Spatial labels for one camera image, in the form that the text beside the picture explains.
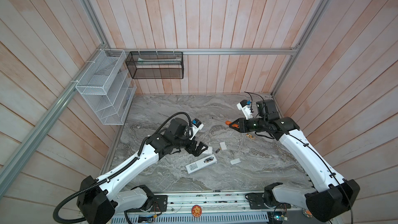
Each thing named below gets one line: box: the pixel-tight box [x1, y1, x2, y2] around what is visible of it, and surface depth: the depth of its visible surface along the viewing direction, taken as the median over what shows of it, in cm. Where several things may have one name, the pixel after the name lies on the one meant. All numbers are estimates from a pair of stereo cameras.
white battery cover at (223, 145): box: [219, 141, 228, 151], surface depth 95 cm
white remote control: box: [203, 145, 213, 156], surface depth 92 cm
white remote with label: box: [185, 154, 218, 175], surface depth 86 cm
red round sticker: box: [191, 204, 203, 218], surface depth 73 cm
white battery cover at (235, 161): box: [230, 158, 241, 166], surface depth 90 cm
